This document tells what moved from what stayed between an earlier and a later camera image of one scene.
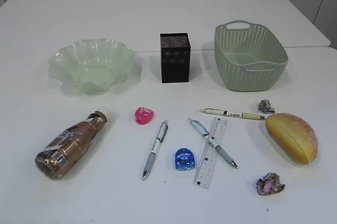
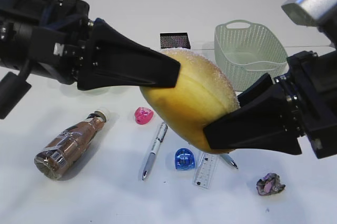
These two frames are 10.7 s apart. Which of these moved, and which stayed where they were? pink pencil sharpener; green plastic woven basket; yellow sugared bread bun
Moved: yellow sugared bread bun
Stayed: green plastic woven basket; pink pencil sharpener
